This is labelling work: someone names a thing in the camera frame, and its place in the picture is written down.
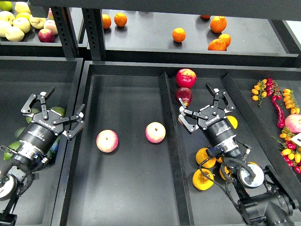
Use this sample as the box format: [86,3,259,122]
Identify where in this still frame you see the red apple on shelf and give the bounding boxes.
[38,28,55,43]

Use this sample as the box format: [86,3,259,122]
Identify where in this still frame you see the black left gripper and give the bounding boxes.
[18,87,86,153]

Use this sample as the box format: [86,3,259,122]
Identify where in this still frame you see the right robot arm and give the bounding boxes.
[175,84,299,226]

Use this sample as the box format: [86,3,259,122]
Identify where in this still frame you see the pink apple left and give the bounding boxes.
[96,129,119,153]

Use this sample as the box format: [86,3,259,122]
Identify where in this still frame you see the yellow pear upper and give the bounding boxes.
[227,115,238,129]

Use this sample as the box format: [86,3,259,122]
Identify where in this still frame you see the black shelf post left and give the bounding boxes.
[51,7,79,58]

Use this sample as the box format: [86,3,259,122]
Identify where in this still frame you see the black tray divider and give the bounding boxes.
[158,72,194,226]
[221,73,301,202]

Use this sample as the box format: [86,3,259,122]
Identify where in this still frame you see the black tray divider right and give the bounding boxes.
[221,73,301,202]

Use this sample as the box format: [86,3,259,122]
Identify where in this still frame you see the bright red apple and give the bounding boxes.
[176,68,197,89]

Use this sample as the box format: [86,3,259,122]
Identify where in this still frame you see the yellow apple front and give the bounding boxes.
[5,26,24,42]

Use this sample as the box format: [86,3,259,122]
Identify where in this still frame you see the green avocado top right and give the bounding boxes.
[50,106,66,117]

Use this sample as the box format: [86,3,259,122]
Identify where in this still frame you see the orange small right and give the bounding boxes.
[218,33,232,47]

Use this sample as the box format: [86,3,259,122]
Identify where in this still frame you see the white price tag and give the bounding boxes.
[290,133,301,146]

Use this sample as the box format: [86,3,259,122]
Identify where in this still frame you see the black tray divider left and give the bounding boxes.
[158,72,194,226]

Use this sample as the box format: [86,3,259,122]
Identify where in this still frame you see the yellow apple middle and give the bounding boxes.
[13,17,31,33]

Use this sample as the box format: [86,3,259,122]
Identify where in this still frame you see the green avocado right lower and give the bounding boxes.
[47,136,61,158]

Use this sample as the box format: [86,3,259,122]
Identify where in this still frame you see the orange tomato vine left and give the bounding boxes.
[251,79,267,107]

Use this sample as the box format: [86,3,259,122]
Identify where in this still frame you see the red chili pepper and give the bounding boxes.
[271,96,285,129]

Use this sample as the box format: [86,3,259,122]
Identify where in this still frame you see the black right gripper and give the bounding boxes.
[178,82,238,148]

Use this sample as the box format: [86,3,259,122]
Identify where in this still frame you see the light green avocado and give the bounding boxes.
[4,141,21,161]

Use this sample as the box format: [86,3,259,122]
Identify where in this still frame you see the pale peach on shelf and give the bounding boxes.
[44,19,58,35]

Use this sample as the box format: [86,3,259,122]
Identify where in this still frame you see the orange front right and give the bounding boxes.
[207,39,227,51]

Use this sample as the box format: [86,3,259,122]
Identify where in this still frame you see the orange tomato vine right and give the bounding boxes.
[282,89,301,114]

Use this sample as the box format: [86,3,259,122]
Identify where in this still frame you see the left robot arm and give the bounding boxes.
[0,88,85,226]

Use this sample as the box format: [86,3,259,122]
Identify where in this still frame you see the yellow pear far left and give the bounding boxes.
[196,148,216,169]

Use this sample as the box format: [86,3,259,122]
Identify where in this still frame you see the large orange shelf right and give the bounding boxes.
[210,16,227,33]

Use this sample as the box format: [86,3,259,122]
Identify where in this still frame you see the green avocado top left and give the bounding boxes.
[25,108,40,124]

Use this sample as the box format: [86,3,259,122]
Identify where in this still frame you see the pink peach right edge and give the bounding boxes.
[285,114,301,134]

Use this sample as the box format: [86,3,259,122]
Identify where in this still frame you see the dark avocado middle left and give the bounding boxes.
[14,127,25,138]

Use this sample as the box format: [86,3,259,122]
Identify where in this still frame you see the orange centre shelf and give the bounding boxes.
[172,27,186,42]

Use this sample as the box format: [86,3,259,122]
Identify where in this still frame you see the mixed cherry tomatoes lower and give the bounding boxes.
[272,127,301,175]

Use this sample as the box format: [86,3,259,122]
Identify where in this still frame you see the dark red apple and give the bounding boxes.
[175,87,193,106]

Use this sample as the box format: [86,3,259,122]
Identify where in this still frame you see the orange tomato vine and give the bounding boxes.
[282,89,301,114]
[251,79,267,107]

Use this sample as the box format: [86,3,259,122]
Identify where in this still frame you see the yellow pear with stem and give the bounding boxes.
[192,168,214,191]

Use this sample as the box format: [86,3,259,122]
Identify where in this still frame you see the pink apple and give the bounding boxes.
[96,129,119,153]
[145,122,166,144]

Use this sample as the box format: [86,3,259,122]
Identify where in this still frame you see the red cherry tomato bunch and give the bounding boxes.
[266,78,282,101]

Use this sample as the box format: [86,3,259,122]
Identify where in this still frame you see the pink apple centre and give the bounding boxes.
[145,122,166,144]

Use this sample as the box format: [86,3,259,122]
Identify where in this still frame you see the yellow apple right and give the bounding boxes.
[29,15,46,29]

